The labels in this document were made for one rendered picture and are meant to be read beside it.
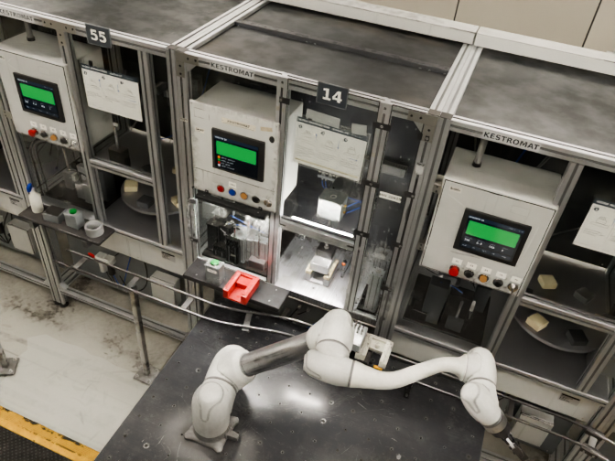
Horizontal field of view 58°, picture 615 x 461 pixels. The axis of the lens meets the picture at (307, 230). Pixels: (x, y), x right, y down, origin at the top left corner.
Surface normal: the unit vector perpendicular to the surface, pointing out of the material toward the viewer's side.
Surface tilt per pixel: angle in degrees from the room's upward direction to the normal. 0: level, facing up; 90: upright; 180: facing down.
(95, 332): 0
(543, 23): 90
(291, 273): 0
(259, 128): 90
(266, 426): 0
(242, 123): 90
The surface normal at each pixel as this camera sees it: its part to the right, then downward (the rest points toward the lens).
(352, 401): 0.08, -0.76
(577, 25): -0.37, 0.57
